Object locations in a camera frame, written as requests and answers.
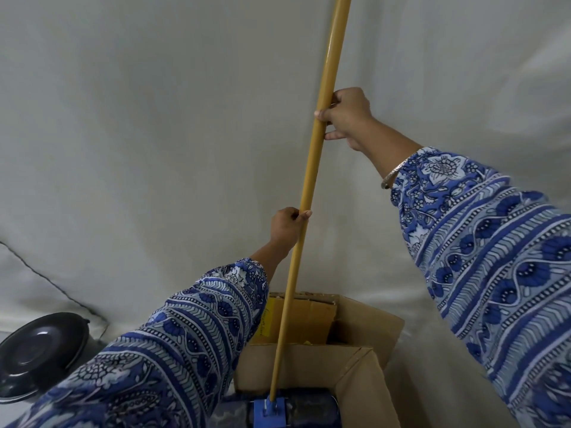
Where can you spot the person's right hand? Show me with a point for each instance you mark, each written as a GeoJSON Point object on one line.
{"type": "Point", "coordinates": [351, 115]}

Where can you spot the person's left hand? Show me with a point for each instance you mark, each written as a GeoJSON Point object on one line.
{"type": "Point", "coordinates": [284, 228]}

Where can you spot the person's right thumb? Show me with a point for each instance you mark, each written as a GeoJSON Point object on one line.
{"type": "Point", "coordinates": [333, 135]}

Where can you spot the person's left fingers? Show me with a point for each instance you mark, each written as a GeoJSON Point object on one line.
{"type": "Point", "coordinates": [299, 214]}

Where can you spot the person's left forearm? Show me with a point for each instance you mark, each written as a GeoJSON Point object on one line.
{"type": "Point", "coordinates": [147, 352]}

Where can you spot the person's right forearm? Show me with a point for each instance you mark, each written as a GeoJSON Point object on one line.
{"type": "Point", "coordinates": [481, 245]}

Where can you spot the silver bangle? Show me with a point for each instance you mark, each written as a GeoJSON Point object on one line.
{"type": "Point", "coordinates": [392, 173]}

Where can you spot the yellow cardboard piece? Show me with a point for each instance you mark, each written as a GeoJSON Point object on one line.
{"type": "Point", "coordinates": [301, 320]}

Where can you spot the brown cardboard box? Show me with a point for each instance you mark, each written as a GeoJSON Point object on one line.
{"type": "Point", "coordinates": [339, 352]}

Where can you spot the blue mop head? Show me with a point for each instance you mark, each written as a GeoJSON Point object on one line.
{"type": "Point", "coordinates": [285, 412]}

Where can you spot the black round lid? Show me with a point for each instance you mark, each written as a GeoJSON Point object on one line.
{"type": "Point", "coordinates": [38, 352]}

